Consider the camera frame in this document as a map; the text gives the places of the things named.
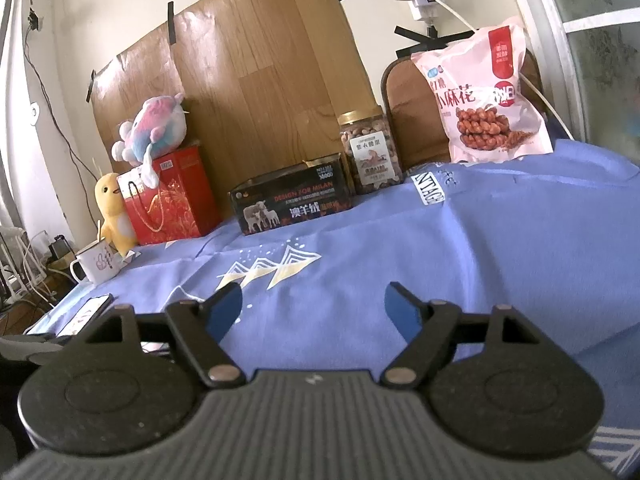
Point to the black tin box sheep print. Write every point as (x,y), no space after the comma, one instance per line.
(295,200)

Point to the pink snack bag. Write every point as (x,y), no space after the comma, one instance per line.
(485,105)

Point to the clear nut jar gold lid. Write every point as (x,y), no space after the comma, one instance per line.
(372,155)

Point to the black white patterned bag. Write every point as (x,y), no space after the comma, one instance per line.
(607,50)

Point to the brown chair back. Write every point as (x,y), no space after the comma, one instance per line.
(410,115)

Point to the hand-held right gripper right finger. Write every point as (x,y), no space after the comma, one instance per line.
(401,310)

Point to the white enamel mug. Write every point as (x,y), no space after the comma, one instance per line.
(100,262)

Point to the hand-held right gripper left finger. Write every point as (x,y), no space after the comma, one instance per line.
(224,310)

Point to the white charger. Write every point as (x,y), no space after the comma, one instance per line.
(424,4)

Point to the blue printed bedsheet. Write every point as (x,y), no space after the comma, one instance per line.
(360,265)

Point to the pink and blue plush toy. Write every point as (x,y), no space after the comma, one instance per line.
(155,130)

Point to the smartphone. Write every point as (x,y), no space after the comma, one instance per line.
(85,316)

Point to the red gift bag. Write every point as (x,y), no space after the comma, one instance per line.
(150,215)

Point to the yellow plush duck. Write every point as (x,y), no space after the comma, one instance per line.
(114,210)

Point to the wood-grain board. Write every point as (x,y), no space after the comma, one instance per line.
(260,70)

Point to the red box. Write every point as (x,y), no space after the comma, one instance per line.
(200,195)

